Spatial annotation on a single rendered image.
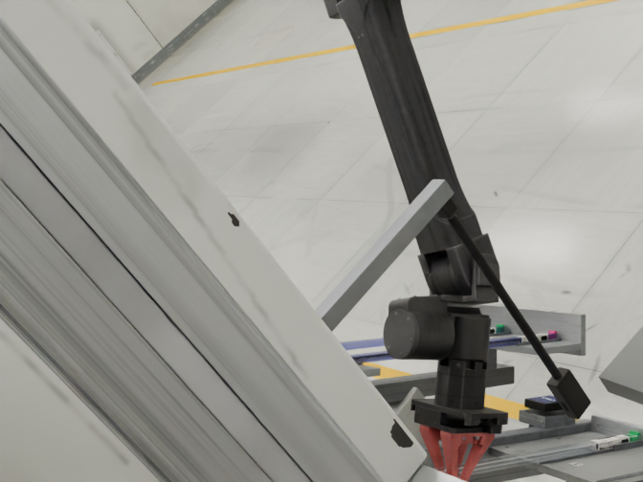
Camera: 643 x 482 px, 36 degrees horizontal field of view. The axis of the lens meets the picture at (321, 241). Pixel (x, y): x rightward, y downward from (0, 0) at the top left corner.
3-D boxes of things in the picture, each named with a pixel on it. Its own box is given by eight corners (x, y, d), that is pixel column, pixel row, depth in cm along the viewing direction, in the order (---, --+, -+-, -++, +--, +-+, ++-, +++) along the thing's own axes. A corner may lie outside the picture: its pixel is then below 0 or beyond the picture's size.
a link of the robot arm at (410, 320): (499, 253, 113) (450, 263, 120) (422, 245, 107) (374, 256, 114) (505, 358, 111) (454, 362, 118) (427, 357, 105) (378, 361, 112)
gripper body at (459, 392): (466, 430, 108) (472, 362, 108) (408, 414, 117) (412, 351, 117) (509, 428, 112) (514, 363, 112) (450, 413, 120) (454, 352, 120)
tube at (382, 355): (549, 339, 159) (549, 332, 159) (556, 339, 158) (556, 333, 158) (287, 369, 129) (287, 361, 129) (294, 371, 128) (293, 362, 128)
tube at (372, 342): (498, 332, 168) (498, 323, 168) (504, 333, 167) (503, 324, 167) (242, 360, 139) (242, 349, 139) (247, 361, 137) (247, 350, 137)
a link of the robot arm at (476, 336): (501, 310, 114) (468, 306, 118) (456, 307, 110) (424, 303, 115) (497, 370, 114) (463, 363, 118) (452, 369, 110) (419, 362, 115)
